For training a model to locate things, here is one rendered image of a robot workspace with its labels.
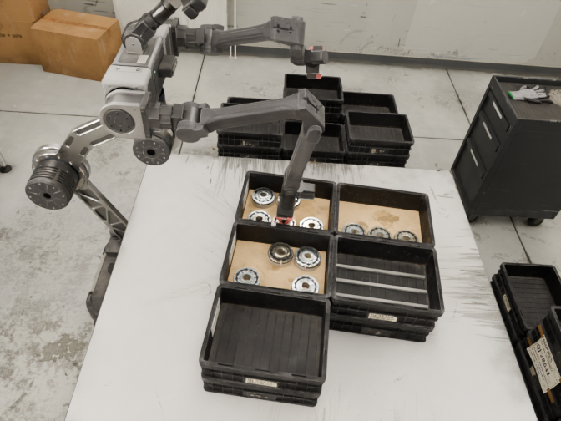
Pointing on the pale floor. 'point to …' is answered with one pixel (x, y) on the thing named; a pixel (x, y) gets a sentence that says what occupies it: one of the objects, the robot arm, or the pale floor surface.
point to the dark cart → (512, 154)
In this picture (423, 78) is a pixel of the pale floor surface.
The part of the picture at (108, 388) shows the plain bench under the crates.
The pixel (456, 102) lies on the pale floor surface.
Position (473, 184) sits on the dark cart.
